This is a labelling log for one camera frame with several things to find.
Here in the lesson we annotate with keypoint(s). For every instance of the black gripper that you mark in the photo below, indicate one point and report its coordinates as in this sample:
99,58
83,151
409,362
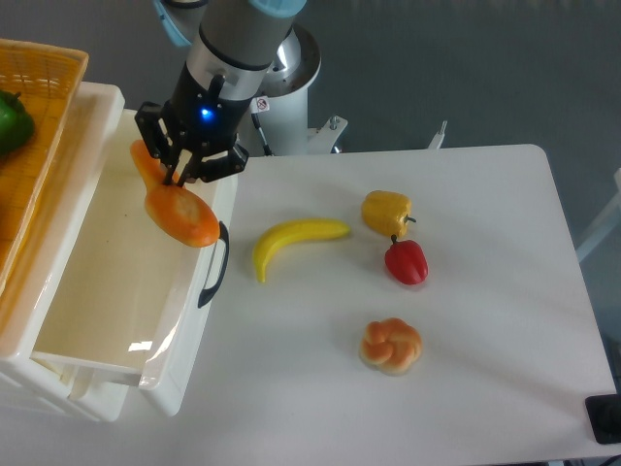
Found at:
199,120

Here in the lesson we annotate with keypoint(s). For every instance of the long orange bread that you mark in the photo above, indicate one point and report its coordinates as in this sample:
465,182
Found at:
177,211

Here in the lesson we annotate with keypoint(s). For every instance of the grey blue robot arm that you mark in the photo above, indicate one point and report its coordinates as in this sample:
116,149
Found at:
238,39

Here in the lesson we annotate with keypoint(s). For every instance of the white upper drawer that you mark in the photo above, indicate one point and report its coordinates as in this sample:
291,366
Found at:
132,304

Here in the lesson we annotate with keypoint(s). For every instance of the white drawer cabinet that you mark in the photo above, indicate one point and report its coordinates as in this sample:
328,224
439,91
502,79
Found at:
28,381

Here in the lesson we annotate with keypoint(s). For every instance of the round knotted bread roll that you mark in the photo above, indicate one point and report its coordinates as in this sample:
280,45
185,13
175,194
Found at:
391,346

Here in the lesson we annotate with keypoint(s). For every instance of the yellow banana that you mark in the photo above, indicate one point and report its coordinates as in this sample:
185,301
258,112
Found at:
292,232

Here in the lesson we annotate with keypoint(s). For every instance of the orange plastic basket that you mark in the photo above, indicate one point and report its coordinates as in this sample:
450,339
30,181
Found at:
38,84

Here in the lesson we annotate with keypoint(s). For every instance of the green bell pepper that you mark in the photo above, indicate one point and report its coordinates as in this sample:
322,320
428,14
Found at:
17,125

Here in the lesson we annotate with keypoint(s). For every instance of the yellow bell pepper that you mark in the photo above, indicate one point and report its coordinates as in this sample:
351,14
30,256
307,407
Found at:
387,213

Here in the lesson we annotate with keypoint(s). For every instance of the red bell pepper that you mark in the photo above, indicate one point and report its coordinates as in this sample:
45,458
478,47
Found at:
406,261

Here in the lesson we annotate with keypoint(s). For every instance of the black device at edge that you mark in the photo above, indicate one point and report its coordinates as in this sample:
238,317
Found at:
604,416

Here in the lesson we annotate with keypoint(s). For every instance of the white clamp post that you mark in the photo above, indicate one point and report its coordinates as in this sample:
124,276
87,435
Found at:
438,138

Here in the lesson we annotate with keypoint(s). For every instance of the white frame at right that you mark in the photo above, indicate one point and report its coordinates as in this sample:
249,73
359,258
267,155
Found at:
602,224

